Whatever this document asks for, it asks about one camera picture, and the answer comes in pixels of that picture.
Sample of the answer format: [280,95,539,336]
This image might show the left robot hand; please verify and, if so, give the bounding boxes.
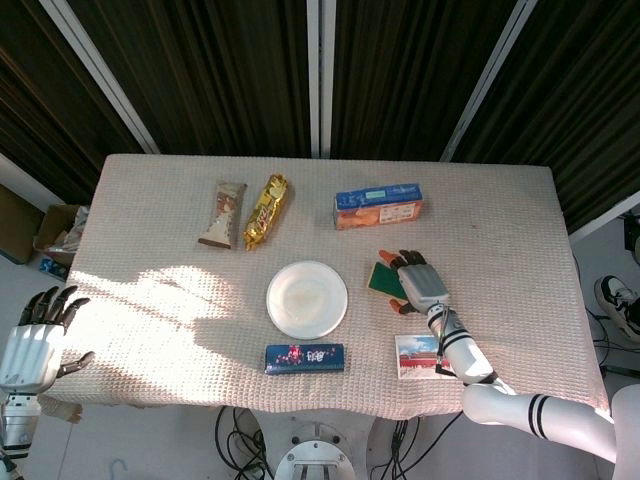
[0,285,96,393]

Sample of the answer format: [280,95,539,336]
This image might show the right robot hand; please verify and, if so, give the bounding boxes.
[378,249,452,318]

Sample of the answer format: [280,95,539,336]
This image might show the green orange sponge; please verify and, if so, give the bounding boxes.
[367,262,407,298]

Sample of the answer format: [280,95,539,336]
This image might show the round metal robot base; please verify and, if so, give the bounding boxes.
[273,419,355,480]

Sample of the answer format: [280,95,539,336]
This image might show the white round plate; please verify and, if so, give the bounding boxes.
[265,259,349,341]

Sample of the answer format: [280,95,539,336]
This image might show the picture postcard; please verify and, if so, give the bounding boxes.
[394,334,457,382]

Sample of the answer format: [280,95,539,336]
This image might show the blue orange biscuit box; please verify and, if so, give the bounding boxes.
[333,182,426,231]

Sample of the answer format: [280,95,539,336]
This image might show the beige waffle tablecloth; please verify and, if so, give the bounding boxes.
[38,153,612,424]

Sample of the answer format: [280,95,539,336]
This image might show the cardboard box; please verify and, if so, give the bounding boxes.
[32,202,91,266]

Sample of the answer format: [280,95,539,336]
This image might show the dark blue long box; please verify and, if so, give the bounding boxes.
[263,343,347,375]

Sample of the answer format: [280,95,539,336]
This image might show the gold snack wrapper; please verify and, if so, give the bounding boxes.
[242,173,290,252]

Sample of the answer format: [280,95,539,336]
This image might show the black white sneaker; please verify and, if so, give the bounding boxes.
[593,274,640,344]

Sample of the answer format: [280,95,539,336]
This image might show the white brown snack wrapper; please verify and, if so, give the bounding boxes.
[196,180,249,250]

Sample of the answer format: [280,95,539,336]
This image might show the black floor cables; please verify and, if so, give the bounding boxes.
[214,405,274,480]

